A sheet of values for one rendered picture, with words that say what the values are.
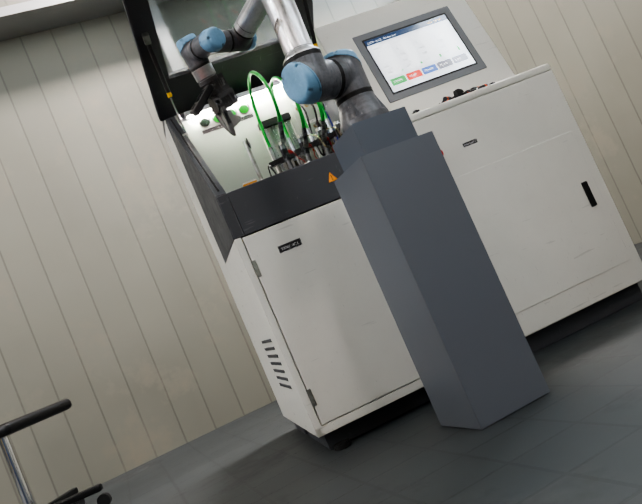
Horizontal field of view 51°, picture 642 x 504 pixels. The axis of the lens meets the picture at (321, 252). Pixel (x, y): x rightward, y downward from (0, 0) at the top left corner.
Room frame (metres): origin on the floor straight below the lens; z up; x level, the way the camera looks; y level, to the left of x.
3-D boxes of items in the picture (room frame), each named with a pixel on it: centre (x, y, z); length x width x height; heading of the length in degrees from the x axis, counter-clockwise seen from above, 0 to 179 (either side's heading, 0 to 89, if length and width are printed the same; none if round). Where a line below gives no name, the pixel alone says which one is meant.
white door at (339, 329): (2.36, -0.08, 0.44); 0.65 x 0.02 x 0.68; 103
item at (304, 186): (2.38, -0.08, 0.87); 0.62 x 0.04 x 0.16; 103
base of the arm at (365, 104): (1.97, -0.27, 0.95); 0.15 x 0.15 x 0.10
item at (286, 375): (2.64, -0.02, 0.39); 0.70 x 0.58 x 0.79; 103
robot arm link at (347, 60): (1.97, -0.27, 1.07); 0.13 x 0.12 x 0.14; 130
